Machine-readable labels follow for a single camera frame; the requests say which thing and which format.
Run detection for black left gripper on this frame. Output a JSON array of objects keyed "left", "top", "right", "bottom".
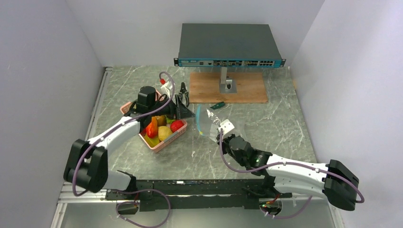
[{"left": 149, "top": 94, "right": 195, "bottom": 120}]

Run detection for clear zip top bag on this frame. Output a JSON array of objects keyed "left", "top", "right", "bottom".
[{"left": 195, "top": 104, "right": 235, "bottom": 142}]

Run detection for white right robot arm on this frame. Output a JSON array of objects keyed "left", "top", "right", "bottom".
[{"left": 216, "top": 133, "right": 365, "bottom": 211}]

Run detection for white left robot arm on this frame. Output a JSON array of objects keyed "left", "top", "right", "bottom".
[{"left": 63, "top": 86, "right": 195, "bottom": 200}]

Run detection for brown potato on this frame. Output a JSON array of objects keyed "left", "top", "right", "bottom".
[{"left": 155, "top": 115, "right": 167, "bottom": 127}]

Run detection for wooden board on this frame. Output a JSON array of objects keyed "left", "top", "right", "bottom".
[{"left": 189, "top": 72, "right": 269, "bottom": 104}]

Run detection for pink plastic basket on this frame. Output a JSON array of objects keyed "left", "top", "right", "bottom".
[{"left": 120, "top": 90, "right": 188, "bottom": 153}]

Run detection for black handled pliers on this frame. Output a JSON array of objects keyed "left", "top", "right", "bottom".
[{"left": 178, "top": 82, "right": 190, "bottom": 107}]

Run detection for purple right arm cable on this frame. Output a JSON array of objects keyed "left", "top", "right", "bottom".
[{"left": 219, "top": 129, "right": 365, "bottom": 204}]

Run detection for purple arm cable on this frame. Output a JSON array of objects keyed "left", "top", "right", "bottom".
[
  {"left": 71, "top": 71, "right": 176, "bottom": 197},
  {"left": 219, "top": 129, "right": 365, "bottom": 204}
]

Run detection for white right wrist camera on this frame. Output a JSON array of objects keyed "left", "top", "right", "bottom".
[{"left": 218, "top": 119, "right": 235, "bottom": 135}]

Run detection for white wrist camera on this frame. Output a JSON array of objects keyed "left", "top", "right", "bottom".
[
  {"left": 218, "top": 119, "right": 235, "bottom": 135},
  {"left": 160, "top": 78, "right": 175, "bottom": 98}
]

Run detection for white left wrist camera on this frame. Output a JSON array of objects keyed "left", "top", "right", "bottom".
[{"left": 160, "top": 78, "right": 175, "bottom": 98}]

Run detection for green handled screwdriver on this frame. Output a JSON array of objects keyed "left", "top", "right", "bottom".
[{"left": 210, "top": 102, "right": 225, "bottom": 110}]

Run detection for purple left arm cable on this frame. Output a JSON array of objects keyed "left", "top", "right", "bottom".
[{"left": 71, "top": 71, "right": 176, "bottom": 197}]

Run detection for metal stand post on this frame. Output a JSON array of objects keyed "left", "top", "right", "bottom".
[{"left": 219, "top": 67, "right": 237, "bottom": 94}]

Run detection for grey network switch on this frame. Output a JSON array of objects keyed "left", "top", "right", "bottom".
[{"left": 174, "top": 23, "right": 286, "bottom": 68}]

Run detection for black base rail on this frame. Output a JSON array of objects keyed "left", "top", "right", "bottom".
[{"left": 106, "top": 179, "right": 292, "bottom": 212}]

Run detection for aluminium frame rail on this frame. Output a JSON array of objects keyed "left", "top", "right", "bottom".
[{"left": 51, "top": 66, "right": 113, "bottom": 228}]

